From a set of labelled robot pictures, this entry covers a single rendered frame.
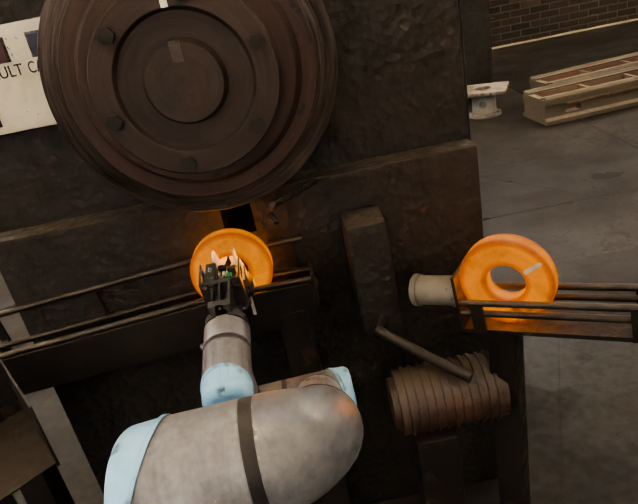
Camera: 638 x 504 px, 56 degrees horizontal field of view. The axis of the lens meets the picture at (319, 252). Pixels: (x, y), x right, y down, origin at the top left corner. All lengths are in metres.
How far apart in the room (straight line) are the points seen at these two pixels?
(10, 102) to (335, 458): 0.90
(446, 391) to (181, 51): 0.72
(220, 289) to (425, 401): 0.42
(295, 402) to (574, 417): 1.34
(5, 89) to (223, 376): 0.66
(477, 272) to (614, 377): 1.02
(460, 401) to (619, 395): 0.87
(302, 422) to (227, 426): 0.07
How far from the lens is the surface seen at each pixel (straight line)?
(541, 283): 1.04
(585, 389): 1.95
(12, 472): 1.13
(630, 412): 1.90
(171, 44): 0.93
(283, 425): 0.57
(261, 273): 1.16
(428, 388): 1.13
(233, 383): 0.89
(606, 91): 4.55
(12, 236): 1.32
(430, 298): 1.10
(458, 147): 1.21
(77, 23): 1.03
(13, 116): 1.25
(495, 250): 1.03
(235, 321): 0.97
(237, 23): 0.93
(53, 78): 1.07
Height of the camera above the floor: 1.23
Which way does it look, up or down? 25 degrees down
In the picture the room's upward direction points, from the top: 12 degrees counter-clockwise
